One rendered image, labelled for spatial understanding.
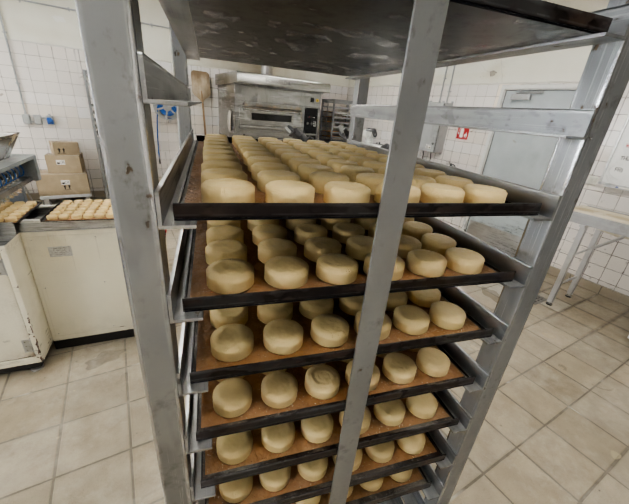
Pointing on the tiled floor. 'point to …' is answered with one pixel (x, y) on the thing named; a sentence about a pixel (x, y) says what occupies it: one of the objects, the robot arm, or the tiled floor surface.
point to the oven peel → (201, 88)
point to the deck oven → (268, 104)
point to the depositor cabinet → (9, 309)
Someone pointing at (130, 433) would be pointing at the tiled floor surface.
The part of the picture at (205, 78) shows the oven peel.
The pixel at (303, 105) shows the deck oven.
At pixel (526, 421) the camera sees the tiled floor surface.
